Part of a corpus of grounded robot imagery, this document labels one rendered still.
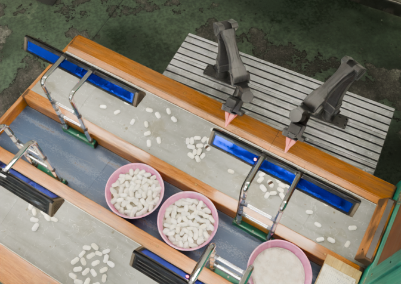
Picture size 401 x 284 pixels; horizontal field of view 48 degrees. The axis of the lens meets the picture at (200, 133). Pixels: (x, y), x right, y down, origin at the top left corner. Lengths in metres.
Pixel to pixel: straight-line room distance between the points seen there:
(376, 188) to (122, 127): 1.23
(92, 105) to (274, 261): 1.16
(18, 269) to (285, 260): 1.12
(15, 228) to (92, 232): 0.34
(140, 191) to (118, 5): 2.06
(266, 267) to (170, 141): 0.73
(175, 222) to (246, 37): 1.91
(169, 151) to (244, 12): 1.82
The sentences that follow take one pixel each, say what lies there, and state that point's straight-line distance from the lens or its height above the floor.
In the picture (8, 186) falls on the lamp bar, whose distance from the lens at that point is 1.89.
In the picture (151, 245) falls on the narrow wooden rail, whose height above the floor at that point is 0.76.
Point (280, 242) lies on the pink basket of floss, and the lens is 2.02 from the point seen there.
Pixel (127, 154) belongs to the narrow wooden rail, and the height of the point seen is 0.75.
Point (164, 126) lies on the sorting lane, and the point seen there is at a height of 0.74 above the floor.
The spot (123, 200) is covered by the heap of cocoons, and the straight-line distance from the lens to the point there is 2.12.
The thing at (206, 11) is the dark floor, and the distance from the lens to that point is 3.72.
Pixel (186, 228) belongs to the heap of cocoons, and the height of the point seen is 0.72.
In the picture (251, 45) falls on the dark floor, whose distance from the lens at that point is 3.50.
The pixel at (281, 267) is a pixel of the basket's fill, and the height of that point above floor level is 0.74.
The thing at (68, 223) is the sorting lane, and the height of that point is 0.74.
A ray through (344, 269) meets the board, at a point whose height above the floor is 0.78.
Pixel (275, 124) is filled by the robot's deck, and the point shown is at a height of 0.67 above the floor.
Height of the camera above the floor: 2.68
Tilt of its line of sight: 61 degrees down
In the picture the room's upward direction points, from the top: 1 degrees counter-clockwise
